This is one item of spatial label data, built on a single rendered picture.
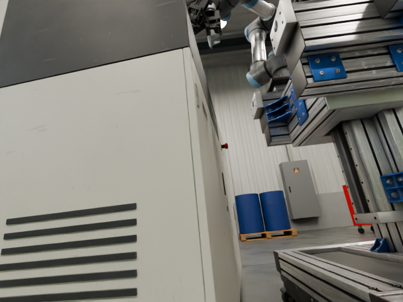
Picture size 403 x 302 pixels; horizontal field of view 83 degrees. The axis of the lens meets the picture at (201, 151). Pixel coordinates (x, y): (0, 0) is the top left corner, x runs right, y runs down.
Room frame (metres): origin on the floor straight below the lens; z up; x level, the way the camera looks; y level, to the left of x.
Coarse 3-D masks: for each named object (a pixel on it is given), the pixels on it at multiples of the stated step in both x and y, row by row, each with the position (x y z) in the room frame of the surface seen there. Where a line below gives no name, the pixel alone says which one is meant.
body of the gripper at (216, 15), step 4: (208, 12) 0.87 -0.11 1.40; (212, 12) 0.87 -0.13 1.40; (216, 12) 0.87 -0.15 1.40; (208, 16) 0.88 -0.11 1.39; (212, 16) 0.88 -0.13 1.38; (216, 16) 0.86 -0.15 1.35; (208, 20) 0.87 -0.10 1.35; (212, 20) 0.87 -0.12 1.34; (216, 20) 0.86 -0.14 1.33; (220, 20) 0.86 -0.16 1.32; (204, 24) 0.87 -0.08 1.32; (208, 24) 0.87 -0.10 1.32; (212, 24) 0.87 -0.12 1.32; (216, 24) 0.86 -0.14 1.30; (220, 24) 0.86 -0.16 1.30; (212, 28) 0.88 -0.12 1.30; (216, 28) 0.88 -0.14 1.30; (220, 28) 0.89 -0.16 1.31; (216, 32) 0.91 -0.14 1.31; (220, 32) 0.91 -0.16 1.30
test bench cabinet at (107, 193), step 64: (128, 64) 0.46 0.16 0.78; (192, 64) 0.45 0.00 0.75; (0, 128) 0.51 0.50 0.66; (64, 128) 0.49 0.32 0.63; (128, 128) 0.46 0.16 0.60; (192, 128) 0.44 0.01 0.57; (0, 192) 0.51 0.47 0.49; (64, 192) 0.48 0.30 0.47; (128, 192) 0.46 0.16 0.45; (192, 192) 0.44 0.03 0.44; (0, 256) 0.50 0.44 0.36; (64, 256) 0.48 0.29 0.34; (128, 256) 0.46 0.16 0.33; (192, 256) 0.45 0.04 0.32
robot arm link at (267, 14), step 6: (228, 0) 0.89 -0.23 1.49; (234, 0) 0.88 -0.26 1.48; (258, 0) 0.95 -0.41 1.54; (234, 6) 0.92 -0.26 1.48; (258, 6) 0.97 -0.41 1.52; (264, 6) 1.00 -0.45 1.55; (270, 6) 1.03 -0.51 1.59; (258, 12) 1.01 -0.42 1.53; (264, 12) 1.03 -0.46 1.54; (270, 12) 1.05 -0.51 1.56; (264, 18) 1.09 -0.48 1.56; (270, 18) 1.08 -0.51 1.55; (264, 24) 1.14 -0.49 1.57; (270, 24) 1.14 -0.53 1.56
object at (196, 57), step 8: (192, 32) 0.52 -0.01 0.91; (192, 40) 0.50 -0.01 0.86; (192, 48) 0.48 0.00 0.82; (192, 56) 0.48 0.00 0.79; (200, 64) 0.65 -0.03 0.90; (200, 72) 0.62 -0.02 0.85; (200, 80) 0.59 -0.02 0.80; (208, 88) 0.85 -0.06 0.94; (208, 96) 0.80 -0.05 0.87; (208, 104) 0.75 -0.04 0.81; (216, 128) 1.06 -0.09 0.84
